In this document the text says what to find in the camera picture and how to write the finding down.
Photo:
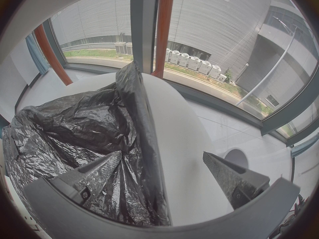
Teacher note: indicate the blue-green curtain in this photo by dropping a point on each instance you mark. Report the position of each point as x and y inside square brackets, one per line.
[305, 146]
[37, 56]

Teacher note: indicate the window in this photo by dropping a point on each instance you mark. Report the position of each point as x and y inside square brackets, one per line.
[140, 21]

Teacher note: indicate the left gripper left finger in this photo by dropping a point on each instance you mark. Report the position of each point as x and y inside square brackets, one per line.
[94, 175]

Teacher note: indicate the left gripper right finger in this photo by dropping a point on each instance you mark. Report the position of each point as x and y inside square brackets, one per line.
[231, 180]

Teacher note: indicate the white trash bin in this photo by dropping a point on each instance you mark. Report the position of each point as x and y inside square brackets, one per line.
[179, 133]

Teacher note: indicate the black plastic bag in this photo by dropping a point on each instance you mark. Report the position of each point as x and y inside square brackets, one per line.
[74, 123]

